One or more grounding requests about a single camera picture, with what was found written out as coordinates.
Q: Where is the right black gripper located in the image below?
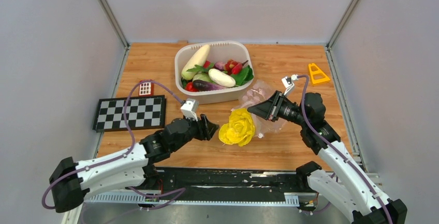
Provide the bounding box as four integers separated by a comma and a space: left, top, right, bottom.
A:
247, 90, 308, 128

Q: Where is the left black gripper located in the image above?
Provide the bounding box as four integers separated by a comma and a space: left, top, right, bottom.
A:
171, 113, 220, 153

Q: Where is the clear pink zip bag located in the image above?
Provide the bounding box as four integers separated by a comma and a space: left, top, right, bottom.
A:
231, 80, 287, 139

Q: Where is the yellow toy cabbage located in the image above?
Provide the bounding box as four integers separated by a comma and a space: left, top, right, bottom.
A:
218, 108, 256, 147

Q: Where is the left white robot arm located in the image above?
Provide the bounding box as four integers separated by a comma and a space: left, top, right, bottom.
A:
47, 114, 219, 213

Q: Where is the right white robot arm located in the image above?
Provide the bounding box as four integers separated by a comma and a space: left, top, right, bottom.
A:
248, 91, 407, 223

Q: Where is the purple toy eggplant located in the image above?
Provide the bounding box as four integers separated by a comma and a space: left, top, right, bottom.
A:
192, 80, 227, 92

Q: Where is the red toy tomato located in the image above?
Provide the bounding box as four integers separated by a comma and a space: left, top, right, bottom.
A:
185, 82, 198, 92

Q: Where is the green toy leaf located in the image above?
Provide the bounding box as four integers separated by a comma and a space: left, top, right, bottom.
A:
230, 66, 254, 86

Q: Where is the white plastic basket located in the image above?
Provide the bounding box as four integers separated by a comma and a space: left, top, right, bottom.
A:
174, 40, 255, 104

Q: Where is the red toy chili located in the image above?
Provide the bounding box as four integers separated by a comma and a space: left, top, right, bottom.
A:
224, 59, 248, 75

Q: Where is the black white checkerboard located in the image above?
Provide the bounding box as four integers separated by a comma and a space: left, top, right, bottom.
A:
92, 95, 167, 133

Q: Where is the long white toy radish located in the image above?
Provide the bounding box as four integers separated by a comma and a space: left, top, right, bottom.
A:
181, 44, 211, 80

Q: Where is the red white grid block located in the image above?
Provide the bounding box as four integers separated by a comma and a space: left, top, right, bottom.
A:
138, 82, 154, 97

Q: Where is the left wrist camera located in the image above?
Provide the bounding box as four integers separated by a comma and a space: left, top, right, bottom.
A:
180, 98, 199, 121

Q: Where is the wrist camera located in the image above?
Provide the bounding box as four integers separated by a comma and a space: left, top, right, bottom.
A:
281, 74, 299, 97
180, 98, 199, 121

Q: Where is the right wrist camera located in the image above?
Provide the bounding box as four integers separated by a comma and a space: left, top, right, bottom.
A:
281, 74, 299, 97

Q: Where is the yellow plastic triangle frame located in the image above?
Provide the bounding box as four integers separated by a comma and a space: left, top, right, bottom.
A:
308, 63, 331, 86

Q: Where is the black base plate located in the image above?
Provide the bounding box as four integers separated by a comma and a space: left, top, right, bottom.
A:
135, 167, 317, 201

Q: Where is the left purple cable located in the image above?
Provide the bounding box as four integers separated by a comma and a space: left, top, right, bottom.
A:
41, 80, 187, 211

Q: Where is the white slotted cable duct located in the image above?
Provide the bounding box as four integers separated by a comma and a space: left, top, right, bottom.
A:
85, 191, 300, 207

